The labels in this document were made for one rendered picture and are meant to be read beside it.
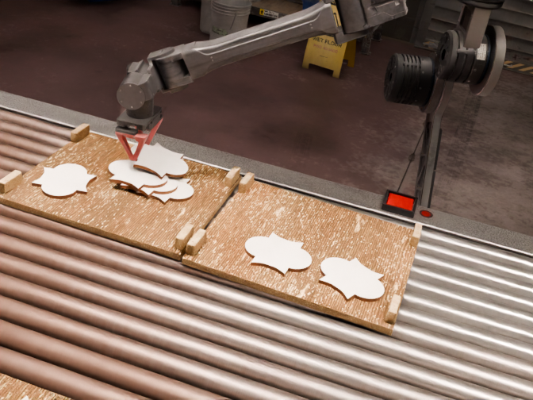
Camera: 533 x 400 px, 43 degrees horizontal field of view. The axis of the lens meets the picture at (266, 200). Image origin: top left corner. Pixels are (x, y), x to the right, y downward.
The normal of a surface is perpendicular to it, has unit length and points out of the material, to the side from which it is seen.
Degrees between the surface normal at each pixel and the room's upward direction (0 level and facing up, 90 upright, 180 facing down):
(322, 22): 90
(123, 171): 0
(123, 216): 0
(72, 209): 0
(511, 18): 84
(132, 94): 91
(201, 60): 90
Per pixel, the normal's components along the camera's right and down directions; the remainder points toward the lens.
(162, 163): 0.30, -0.78
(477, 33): -0.01, 0.52
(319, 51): -0.39, 0.30
